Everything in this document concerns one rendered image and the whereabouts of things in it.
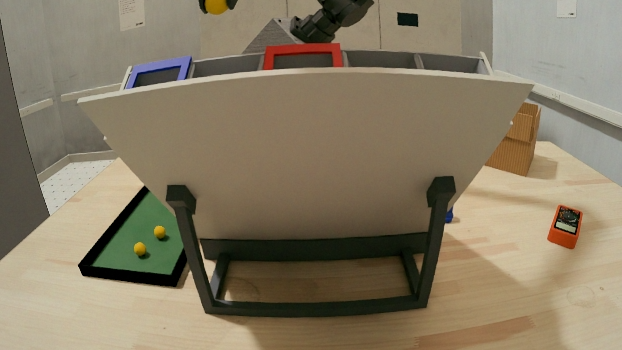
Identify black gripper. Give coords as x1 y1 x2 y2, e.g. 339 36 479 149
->
198 0 238 14

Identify white curved cover panel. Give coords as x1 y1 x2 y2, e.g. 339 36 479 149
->
77 49 535 262

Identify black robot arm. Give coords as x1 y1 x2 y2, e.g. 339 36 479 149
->
290 0 375 44

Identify green tray with black rim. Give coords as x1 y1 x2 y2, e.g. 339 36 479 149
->
78 185 187 287

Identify yellow marble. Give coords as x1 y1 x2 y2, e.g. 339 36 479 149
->
134 243 146 256
154 226 166 239
204 0 228 15

